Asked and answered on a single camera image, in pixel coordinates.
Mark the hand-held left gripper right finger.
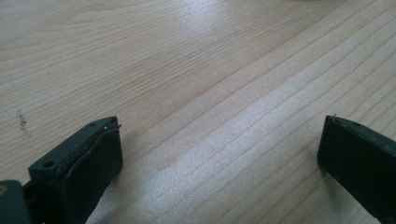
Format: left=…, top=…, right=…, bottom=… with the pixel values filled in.
left=317, top=114, right=396, bottom=224

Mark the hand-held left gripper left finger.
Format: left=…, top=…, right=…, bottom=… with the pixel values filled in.
left=27, top=116, right=124, bottom=224

